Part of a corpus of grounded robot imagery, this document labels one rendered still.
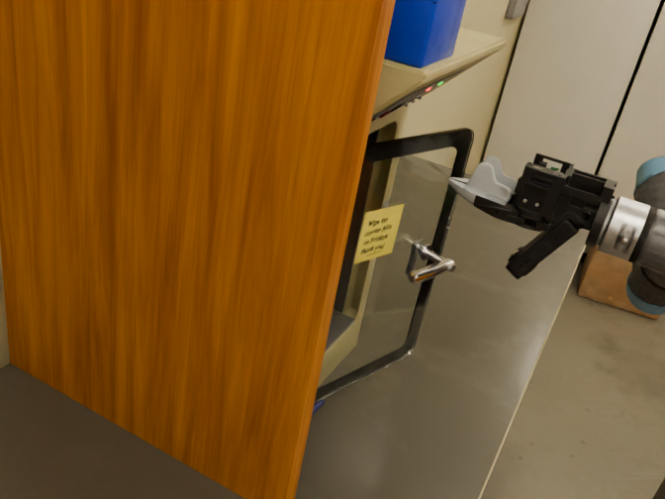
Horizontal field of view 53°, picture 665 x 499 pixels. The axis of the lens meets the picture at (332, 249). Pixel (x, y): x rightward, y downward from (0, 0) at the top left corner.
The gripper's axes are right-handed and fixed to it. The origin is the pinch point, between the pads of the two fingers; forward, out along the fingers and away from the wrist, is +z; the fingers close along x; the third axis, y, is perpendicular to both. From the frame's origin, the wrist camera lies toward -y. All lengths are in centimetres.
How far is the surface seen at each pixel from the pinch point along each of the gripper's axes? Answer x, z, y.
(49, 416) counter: 38, 38, -37
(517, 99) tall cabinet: -285, 44, -51
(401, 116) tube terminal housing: -3.5, 11.5, 6.4
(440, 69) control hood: 21.3, 0.0, 19.8
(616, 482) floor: -119, -56, -131
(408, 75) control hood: 26.0, 1.6, 19.4
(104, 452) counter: 39, 28, -37
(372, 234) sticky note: 13.4, 6.1, -4.7
